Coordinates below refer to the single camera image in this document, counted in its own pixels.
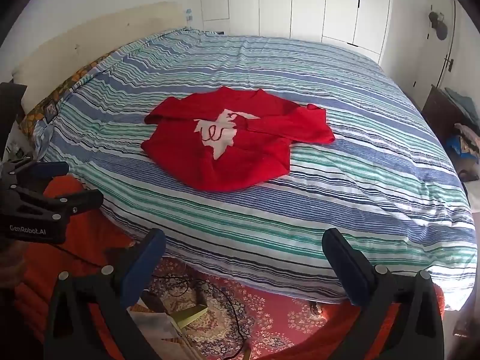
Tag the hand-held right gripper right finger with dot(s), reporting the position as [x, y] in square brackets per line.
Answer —
[348, 270]

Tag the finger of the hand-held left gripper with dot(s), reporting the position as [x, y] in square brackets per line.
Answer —
[80, 200]
[50, 169]

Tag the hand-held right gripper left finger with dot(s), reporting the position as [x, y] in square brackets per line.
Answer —
[143, 266]

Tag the red sweater with white motif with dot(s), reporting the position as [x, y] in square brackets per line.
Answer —
[180, 157]

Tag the pile of clothes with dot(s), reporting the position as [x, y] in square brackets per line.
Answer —
[463, 135]

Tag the orange fleece blanket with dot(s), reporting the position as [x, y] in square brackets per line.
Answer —
[93, 240]

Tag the white paper bag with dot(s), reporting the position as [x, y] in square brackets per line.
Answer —
[157, 326]

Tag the orange patterned pillow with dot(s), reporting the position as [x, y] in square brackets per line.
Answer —
[48, 101]

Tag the yellow-green box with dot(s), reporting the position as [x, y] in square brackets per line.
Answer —
[193, 314]

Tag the red patterned rug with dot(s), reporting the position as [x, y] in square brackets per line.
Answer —
[270, 318]

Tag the blue green striped blanket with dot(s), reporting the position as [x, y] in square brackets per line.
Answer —
[262, 232]

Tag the beige headboard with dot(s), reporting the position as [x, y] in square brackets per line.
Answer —
[93, 45]

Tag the dark wooden cabinet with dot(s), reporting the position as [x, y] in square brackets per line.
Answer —
[437, 116]

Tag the white door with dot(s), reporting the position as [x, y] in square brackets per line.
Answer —
[427, 67]

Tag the dark bag hanging on door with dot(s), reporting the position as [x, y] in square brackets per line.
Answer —
[438, 24]

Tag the white wardrobe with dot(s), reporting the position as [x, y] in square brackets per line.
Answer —
[300, 3]

